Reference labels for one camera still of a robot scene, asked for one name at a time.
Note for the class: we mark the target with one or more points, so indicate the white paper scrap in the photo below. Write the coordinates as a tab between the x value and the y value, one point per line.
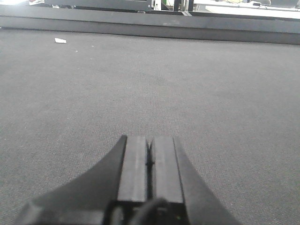
60	41

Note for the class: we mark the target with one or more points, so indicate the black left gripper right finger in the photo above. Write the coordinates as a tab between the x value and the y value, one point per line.
176	180

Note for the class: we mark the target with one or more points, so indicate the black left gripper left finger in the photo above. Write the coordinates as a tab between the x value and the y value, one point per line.
108	193

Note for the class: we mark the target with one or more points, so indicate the dark raised platform step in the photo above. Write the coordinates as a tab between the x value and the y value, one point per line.
193	25

